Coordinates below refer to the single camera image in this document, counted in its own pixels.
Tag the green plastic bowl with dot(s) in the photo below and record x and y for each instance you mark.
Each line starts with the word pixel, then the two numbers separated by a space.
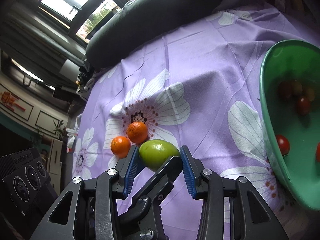
pixel 300 172

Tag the white lamp shade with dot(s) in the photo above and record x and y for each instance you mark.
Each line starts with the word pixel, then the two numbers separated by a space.
pixel 69 67

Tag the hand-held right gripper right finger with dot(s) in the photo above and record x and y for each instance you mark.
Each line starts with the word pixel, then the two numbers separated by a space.
pixel 188 175

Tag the red cherry tomato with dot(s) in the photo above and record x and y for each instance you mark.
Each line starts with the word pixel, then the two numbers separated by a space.
pixel 303 105
pixel 285 90
pixel 318 152

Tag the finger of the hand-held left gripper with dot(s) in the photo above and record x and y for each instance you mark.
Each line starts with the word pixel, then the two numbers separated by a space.
pixel 162 177

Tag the green oval fruit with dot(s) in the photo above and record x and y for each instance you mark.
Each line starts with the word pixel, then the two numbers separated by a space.
pixel 157 155

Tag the green potted plant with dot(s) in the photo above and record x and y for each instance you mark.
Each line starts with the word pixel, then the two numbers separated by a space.
pixel 60 130

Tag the purple floral cloth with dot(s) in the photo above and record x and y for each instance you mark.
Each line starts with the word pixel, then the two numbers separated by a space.
pixel 200 80

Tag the window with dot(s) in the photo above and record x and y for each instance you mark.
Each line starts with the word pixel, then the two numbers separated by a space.
pixel 67 0

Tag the brown longan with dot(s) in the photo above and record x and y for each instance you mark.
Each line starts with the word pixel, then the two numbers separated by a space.
pixel 309 93
pixel 297 87

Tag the orange mandarin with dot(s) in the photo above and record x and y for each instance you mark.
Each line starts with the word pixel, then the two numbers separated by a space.
pixel 120 147
pixel 137 132

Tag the black chair backrest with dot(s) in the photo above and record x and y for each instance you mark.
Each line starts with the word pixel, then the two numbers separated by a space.
pixel 150 12

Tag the dark clothes pile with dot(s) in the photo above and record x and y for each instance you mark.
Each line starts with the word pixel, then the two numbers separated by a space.
pixel 83 73

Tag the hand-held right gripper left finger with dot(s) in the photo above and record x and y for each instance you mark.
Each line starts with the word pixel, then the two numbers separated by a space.
pixel 131 172

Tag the red tomato with stem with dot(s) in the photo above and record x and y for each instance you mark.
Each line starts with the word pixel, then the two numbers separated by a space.
pixel 283 145

